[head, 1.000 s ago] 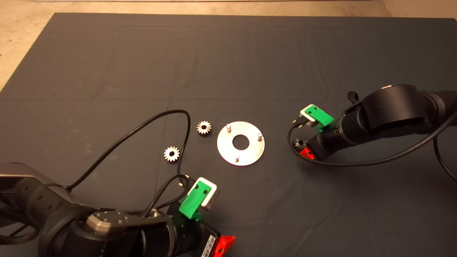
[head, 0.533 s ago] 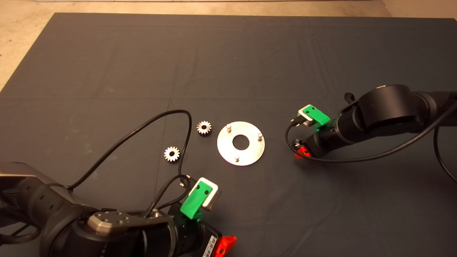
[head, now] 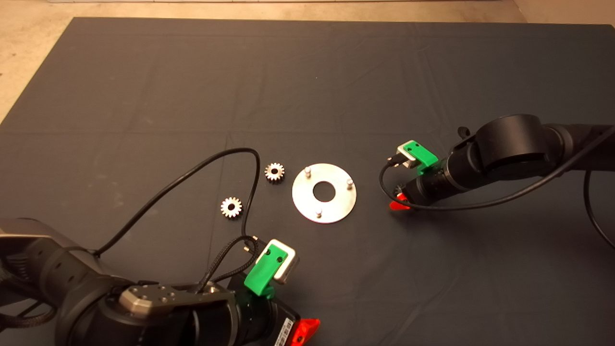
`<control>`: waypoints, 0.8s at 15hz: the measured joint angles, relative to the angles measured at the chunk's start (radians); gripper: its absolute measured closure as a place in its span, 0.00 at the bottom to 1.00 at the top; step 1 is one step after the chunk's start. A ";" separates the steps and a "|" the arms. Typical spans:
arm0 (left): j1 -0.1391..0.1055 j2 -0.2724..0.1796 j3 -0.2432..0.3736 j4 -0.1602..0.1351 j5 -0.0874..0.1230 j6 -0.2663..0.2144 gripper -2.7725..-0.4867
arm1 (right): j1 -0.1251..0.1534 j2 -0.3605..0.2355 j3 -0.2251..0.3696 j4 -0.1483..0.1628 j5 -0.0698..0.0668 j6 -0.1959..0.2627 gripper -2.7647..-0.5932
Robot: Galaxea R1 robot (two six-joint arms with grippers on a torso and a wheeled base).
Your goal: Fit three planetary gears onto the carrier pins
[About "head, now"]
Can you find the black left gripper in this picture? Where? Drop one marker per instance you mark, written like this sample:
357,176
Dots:
286,327

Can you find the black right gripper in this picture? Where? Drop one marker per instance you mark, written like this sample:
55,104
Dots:
420,192

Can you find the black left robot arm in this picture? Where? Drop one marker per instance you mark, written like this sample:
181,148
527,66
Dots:
72,288

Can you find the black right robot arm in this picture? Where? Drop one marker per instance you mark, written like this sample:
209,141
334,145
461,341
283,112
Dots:
514,149

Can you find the round metal carrier plate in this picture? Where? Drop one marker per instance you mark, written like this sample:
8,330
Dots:
336,206

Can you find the steel planetary gear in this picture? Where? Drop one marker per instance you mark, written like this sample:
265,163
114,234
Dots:
237,213
279,176

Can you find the dark grey table cloth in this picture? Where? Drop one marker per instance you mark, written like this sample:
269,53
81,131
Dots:
307,96

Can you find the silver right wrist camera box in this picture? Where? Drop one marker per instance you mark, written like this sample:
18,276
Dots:
407,162

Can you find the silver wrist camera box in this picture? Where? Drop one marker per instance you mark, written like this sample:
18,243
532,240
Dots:
290,264
407,162

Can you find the green right camera mount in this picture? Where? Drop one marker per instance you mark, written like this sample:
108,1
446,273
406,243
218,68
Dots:
423,156

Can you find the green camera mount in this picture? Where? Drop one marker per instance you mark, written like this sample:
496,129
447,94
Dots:
262,274
423,156

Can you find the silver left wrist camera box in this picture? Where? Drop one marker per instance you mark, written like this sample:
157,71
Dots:
290,264

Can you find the green left camera mount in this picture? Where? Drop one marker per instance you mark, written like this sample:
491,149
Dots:
262,274

